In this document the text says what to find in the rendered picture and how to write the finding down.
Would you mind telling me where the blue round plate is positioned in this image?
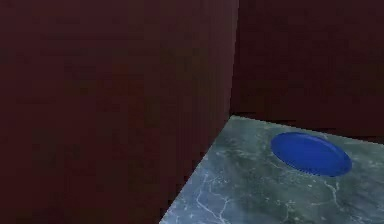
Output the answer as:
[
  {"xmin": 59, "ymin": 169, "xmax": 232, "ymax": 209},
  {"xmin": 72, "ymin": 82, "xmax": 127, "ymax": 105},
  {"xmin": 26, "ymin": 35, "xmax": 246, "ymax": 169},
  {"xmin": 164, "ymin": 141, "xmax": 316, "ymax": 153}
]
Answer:
[{"xmin": 270, "ymin": 131, "xmax": 353, "ymax": 178}]

